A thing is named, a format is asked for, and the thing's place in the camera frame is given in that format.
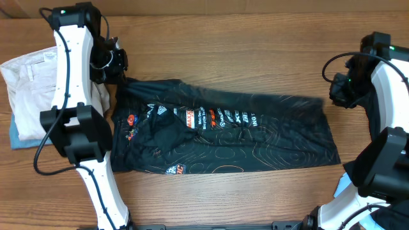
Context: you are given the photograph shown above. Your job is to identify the black printed cycling jersey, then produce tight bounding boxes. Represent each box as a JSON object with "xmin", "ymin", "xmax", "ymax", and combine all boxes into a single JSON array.
[{"xmin": 111, "ymin": 79, "xmax": 341, "ymax": 175}]

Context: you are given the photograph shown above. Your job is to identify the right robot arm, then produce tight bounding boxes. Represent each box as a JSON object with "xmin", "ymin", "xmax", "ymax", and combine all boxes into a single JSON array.
[{"xmin": 272, "ymin": 32, "xmax": 408, "ymax": 229}]

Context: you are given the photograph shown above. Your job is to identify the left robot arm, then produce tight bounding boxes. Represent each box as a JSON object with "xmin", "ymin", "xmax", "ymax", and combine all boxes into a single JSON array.
[{"xmin": 40, "ymin": 2, "xmax": 134, "ymax": 229}]

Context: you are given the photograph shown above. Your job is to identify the folded beige trousers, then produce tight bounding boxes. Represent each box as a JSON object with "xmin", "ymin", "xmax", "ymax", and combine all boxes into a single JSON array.
[{"xmin": 0, "ymin": 46, "xmax": 111, "ymax": 142}]

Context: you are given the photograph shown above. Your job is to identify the folded blue denim garment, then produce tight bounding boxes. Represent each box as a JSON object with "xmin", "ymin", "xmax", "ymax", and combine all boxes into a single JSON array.
[{"xmin": 9, "ymin": 114, "xmax": 46, "ymax": 150}]

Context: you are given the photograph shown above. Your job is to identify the light blue garment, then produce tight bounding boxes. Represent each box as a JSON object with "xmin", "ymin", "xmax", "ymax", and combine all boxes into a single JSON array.
[{"xmin": 334, "ymin": 172, "xmax": 385, "ymax": 230}]

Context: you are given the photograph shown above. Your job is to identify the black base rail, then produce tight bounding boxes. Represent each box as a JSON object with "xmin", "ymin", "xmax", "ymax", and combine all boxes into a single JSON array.
[{"xmin": 130, "ymin": 220, "xmax": 314, "ymax": 230}]

